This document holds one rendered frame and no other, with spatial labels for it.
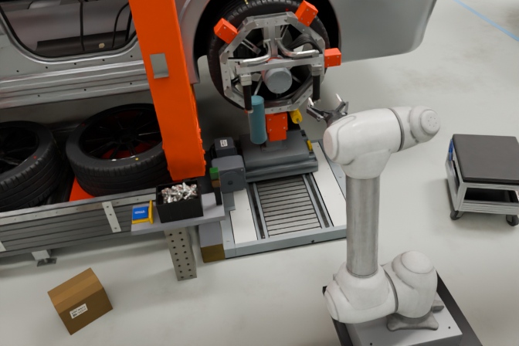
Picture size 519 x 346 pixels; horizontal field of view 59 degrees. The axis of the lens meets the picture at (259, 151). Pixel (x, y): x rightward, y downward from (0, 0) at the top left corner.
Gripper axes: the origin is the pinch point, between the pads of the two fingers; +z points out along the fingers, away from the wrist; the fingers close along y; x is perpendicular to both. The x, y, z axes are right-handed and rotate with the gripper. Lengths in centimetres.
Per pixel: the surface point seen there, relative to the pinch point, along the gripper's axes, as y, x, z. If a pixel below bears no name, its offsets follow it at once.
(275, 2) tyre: -14, 33, 41
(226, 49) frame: -40, 16, 33
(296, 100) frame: -5.6, -18.9, 33.4
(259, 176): -29, -70, 35
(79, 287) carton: -126, -66, -31
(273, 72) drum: -20.2, 7.6, 18.3
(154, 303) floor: -95, -83, -34
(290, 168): -9, -68, 35
